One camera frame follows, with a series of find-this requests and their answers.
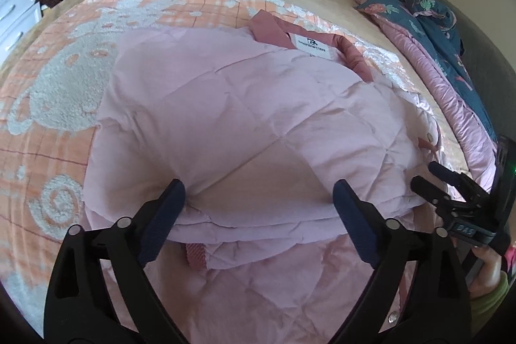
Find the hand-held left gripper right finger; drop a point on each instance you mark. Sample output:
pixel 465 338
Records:
pixel 354 219

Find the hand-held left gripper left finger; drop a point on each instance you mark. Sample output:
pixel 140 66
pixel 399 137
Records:
pixel 165 215

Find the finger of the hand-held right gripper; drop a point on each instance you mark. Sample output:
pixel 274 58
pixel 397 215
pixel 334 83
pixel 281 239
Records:
pixel 435 197
pixel 459 185

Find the pink quilted jacket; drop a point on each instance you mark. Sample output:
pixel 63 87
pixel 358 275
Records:
pixel 242 118

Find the person's right forearm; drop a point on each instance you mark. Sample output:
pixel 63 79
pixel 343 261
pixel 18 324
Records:
pixel 490 307

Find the person's right hand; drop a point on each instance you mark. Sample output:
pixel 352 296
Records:
pixel 490 267

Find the pink cloth heap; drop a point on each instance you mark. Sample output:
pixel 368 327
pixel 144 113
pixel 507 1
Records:
pixel 512 257

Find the blue floral quilt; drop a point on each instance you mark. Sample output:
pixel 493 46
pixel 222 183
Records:
pixel 439 45

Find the grey upholstered headboard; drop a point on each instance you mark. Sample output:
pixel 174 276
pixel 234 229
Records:
pixel 483 45

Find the orange plaid fleece blanket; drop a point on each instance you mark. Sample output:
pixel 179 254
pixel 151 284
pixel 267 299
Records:
pixel 60 86

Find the white drawer cabinet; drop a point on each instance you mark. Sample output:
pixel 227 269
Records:
pixel 16 5

